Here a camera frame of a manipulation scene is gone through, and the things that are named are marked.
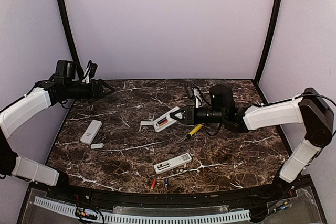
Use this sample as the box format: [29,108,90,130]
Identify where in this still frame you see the white slotted cable duct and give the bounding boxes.
[33,196,250,224]

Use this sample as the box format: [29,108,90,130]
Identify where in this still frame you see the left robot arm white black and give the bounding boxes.
[1,60,115,201]

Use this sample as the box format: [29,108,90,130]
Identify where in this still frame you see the yellow handled screwdriver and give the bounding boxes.
[180,124,203,142]

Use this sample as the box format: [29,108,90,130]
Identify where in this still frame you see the left black frame post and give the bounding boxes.
[57,0,79,63]

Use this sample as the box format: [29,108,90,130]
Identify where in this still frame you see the white button remote control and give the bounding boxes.
[153,153,192,174]

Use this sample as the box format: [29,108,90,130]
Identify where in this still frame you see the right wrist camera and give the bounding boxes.
[185,86,203,108]

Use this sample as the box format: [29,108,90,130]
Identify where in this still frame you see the plain white slim remote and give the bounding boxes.
[80,120,102,145]

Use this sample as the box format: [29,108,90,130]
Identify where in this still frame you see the black frame post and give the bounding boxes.
[254,0,281,86]
[57,0,79,63]

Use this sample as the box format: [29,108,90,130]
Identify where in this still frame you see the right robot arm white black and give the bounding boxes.
[170,84,335,200]

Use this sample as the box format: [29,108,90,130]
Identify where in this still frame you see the white remote with barcode label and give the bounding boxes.
[153,106,180,133]

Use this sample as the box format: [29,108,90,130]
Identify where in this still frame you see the grey battery cover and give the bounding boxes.
[140,121,153,126]

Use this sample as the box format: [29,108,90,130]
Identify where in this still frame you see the red blue battery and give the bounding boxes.
[151,179,157,190]

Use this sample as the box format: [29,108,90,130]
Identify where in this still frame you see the right black frame post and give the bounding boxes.
[254,0,281,86]

